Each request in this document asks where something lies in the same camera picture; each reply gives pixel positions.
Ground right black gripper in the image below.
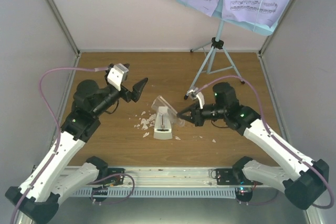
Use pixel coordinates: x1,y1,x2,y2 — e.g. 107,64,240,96
177,101,227,126

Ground white metronome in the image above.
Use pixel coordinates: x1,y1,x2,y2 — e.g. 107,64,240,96
153,106,173,140

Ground clear metronome cover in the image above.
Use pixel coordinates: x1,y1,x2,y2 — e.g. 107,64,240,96
151,95,185,127

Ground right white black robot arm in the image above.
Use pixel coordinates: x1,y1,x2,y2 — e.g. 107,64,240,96
177,82,329,210

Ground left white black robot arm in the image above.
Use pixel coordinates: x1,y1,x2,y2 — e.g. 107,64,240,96
5,63,148,223

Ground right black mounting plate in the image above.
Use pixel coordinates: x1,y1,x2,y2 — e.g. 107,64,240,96
215,168,239,186

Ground black mounting plate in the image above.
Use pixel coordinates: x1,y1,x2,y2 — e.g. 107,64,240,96
103,168,125,187
215,168,239,186

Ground light blue music stand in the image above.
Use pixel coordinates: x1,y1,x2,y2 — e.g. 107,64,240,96
175,0,297,100

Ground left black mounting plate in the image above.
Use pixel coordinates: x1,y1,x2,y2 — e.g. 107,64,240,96
103,168,125,187

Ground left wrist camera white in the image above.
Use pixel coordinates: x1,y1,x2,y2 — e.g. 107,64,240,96
107,63,129,90

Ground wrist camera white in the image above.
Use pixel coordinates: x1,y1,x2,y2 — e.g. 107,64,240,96
107,63,129,90
186,88,205,109

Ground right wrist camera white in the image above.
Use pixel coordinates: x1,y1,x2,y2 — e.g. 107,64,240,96
186,88,205,109

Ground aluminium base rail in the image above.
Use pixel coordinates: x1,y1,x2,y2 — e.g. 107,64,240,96
31,165,289,190

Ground grey cable duct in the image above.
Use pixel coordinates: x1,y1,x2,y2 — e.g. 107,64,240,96
70,187,237,198

